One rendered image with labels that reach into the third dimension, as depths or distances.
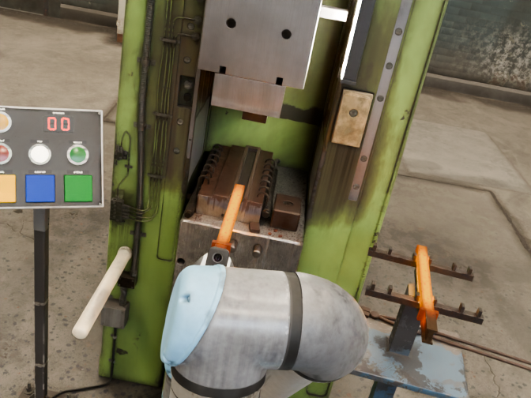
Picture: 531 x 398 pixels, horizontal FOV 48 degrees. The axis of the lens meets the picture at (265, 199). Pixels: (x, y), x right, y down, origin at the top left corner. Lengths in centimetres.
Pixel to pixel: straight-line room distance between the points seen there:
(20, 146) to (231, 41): 64
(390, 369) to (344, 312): 110
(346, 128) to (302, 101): 39
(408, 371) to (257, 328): 119
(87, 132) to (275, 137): 77
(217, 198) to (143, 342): 79
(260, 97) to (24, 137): 65
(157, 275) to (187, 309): 154
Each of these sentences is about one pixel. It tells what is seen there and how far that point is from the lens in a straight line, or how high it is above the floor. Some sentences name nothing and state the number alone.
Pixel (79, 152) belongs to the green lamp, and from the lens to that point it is 175.
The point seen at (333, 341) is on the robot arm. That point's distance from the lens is 70.
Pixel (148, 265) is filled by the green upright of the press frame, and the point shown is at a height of 58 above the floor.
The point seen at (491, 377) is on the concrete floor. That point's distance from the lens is 312.
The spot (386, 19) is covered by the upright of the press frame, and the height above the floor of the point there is 157.
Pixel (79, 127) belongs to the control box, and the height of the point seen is 116.
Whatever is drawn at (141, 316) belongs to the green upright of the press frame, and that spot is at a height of 35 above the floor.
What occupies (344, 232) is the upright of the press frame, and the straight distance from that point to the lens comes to 201.
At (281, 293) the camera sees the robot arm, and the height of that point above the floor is 144.
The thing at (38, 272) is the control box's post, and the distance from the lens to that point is 204.
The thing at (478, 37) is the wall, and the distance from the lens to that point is 797.
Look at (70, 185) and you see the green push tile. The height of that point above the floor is 102.
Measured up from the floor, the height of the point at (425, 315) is 97.
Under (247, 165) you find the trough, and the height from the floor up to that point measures 99.
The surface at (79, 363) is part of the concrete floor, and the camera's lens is 264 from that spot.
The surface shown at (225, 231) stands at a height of 106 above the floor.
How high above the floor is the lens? 183
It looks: 27 degrees down
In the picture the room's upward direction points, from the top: 11 degrees clockwise
